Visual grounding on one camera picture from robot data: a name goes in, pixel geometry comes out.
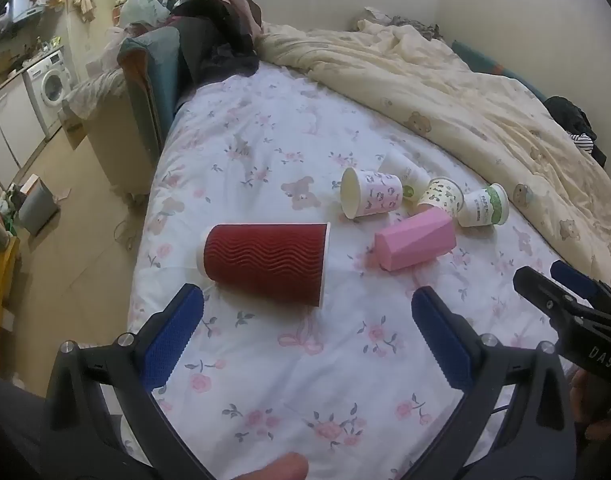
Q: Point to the striped cloth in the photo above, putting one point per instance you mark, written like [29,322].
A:
[588,145]

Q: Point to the black garment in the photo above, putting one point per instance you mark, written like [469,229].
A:
[570,115]

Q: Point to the cream bear print blanket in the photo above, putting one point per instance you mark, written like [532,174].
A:
[460,95]

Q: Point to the red corrugated paper cup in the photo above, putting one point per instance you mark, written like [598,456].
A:
[268,262]

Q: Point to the white cup with green dot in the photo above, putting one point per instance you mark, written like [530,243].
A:
[405,172]

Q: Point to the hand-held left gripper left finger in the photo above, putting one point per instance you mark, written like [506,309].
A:
[171,342]

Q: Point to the white cup with pink print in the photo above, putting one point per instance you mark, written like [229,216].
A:
[373,192]

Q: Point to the white cup with green band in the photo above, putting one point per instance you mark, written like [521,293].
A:
[483,205]

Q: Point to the white washing machine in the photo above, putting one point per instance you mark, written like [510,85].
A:
[49,85]

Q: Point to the white plastic bag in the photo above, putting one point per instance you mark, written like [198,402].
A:
[143,5]

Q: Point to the teal pillow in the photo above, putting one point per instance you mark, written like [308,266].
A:
[490,62]

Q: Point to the white kitchen cabinet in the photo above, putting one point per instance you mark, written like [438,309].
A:
[10,125]

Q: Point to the person's right hand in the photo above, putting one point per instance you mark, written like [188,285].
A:
[583,395]

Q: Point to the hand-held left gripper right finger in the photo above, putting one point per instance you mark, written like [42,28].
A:
[441,345]

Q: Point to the pink faceted cup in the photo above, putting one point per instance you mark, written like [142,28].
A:
[415,239]

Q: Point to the person's left hand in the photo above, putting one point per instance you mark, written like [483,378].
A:
[270,467]

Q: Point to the pile of dark clothes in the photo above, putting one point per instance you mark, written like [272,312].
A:
[220,35]

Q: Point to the grey waste bin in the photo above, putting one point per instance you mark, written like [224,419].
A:
[35,205]

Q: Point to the pale floral quilt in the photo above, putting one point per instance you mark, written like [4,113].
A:
[97,92]

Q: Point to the grey crumpled cloth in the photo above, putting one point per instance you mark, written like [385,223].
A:
[415,27]

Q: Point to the cardboard box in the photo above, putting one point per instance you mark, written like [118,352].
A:
[74,127]

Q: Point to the cream cup with green pattern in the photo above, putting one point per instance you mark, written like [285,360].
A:
[441,195]

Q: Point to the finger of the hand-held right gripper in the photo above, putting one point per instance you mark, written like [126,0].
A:
[575,276]
[545,292]

